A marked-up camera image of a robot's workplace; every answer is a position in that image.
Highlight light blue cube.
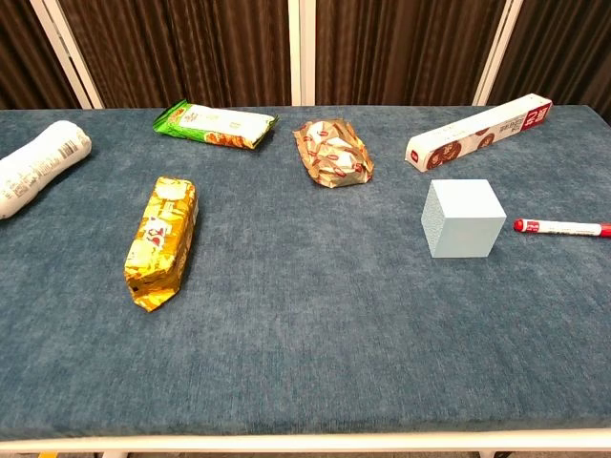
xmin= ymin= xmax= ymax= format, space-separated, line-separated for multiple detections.
xmin=420 ymin=178 xmax=508 ymax=260

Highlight red and white marker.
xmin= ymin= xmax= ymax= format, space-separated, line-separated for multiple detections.
xmin=513 ymin=218 xmax=611 ymax=239

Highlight crumpled brown foil snack packet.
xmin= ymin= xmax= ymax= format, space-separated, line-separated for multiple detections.
xmin=292 ymin=118 xmax=375 ymax=189

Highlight blue table cloth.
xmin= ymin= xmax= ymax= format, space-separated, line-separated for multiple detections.
xmin=0 ymin=104 xmax=611 ymax=443

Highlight green and white snack packet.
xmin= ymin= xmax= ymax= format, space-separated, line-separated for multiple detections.
xmin=152 ymin=98 xmax=281 ymax=151

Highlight gold foil snack packet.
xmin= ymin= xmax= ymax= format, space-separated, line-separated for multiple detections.
xmin=123 ymin=176 xmax=200 ymax=313

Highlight long white and brown box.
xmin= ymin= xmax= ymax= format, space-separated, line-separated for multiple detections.
xmin=405 ymin=93 xmax=554 ymax=173

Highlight dark brown screen panel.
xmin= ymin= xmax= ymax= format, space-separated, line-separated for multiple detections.
xmin=481 ymin=0 xmax=611 ymax=107
xmin=300 ymin=0 xmax=515 ymax=107
xmin=0 ymin=0 xmax=92 ymax=111
xmin=45 ymin=0 xmax=303 ymax=110

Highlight white bottle with yellow cap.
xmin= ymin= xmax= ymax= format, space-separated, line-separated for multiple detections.
xmin=0 ymin=119 xmax=93 ymax=220

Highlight white table frame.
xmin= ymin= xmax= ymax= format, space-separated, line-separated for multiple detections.
xmin=0 ymin=427 xmax=611 ymax=458

